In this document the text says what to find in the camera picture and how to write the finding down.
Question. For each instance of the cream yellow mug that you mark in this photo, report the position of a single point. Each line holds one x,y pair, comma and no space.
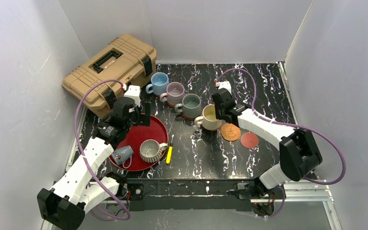
208,118

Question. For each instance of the lilac mug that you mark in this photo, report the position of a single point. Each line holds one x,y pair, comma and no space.
174,94

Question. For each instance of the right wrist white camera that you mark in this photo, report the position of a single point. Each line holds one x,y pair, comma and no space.
223,85

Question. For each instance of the wrist white camera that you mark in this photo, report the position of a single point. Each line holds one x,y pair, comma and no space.
133,92
223,85

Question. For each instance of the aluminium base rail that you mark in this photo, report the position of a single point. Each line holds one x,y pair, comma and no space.
183,194

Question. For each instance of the yellow handled screwdriver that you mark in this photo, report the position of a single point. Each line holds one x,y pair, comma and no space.
170,150

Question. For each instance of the light blue mug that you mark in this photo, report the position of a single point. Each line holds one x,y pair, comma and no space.
158,84

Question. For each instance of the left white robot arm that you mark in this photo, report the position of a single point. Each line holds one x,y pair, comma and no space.
66,203

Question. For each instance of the red apple coaster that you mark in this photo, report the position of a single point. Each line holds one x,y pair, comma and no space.
249,140

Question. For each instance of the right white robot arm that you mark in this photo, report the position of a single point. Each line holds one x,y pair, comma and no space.
298,151

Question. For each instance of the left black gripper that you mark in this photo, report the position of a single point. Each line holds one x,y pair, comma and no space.
143,112

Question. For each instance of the tan plastic toolbox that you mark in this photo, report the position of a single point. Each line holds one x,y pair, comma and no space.
125,59

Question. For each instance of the dark grey mug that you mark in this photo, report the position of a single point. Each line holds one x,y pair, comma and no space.
190,107

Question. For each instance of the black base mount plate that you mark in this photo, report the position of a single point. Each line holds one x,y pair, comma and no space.
131,191

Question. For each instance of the red round tray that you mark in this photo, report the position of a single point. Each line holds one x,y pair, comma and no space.
136,136

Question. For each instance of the small white grey mug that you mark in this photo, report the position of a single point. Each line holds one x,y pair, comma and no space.
123,156

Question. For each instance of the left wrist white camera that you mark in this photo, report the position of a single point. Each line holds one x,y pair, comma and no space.
133,92

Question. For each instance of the ribbed beige mug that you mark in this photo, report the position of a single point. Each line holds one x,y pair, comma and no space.
151,150

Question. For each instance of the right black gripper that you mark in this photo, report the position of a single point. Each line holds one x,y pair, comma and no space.
219,103

